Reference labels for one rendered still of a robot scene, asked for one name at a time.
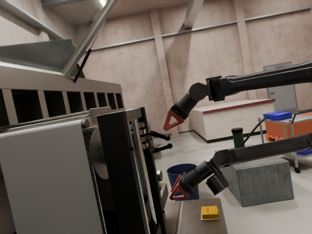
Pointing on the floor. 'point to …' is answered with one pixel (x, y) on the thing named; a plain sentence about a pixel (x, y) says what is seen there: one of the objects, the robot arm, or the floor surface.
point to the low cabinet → (230, 119)
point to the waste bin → (174, 172)
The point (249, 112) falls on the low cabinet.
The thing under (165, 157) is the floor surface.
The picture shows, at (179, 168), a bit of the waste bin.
